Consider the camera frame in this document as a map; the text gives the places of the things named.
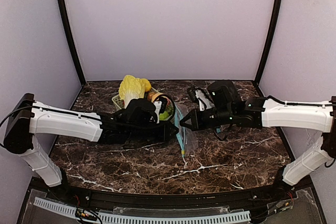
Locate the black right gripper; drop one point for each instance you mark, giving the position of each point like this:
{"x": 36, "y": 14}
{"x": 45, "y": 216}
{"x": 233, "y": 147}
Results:
{"x": 196, "y": 119}

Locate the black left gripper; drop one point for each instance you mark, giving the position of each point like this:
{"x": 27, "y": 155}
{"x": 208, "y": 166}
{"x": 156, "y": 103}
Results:
{"x": 163, "y": 132}

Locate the orange pink peach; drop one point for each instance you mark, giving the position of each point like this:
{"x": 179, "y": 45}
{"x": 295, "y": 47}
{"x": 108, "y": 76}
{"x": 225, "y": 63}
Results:
{"x": 152, "y": 96}

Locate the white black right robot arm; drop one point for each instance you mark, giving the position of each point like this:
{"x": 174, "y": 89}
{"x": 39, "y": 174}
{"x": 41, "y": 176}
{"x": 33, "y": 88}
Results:
{"x": 224, "y": 106}

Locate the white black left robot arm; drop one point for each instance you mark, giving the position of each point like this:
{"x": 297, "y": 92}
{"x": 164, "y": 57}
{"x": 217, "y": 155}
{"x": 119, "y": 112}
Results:
{"x": 140, "y": 119}

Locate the yellow lemon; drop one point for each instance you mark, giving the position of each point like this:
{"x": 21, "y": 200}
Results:
{"x": 147, "y": 84}

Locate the pale green plastic basket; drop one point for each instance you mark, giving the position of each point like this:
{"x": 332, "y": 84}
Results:
{"x": 119, "y": 104}

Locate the yellow napa cabbage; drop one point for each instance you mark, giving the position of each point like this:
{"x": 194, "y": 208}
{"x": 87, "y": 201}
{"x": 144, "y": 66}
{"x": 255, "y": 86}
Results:
{"x": 131, "y": 88}

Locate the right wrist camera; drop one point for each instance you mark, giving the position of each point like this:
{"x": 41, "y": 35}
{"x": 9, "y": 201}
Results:
{"x": 199, "y": 96}

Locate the black front rail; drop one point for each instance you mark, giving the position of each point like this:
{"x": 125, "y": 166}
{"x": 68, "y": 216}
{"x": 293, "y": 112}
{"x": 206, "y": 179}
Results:
{"x": 100, "y": 199}

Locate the black frame post right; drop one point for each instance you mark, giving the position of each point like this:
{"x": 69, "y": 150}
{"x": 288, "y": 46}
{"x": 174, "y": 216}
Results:
{"x": 268, "y": 41}

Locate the black frame post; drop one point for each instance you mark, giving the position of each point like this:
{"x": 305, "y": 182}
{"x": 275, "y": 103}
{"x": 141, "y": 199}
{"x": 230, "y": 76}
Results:
{"x": 70, "y": 41}
{"x": 268, "y": 41}

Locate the black frame post left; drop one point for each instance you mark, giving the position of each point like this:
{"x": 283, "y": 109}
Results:
{"x": 70, "y": 41}

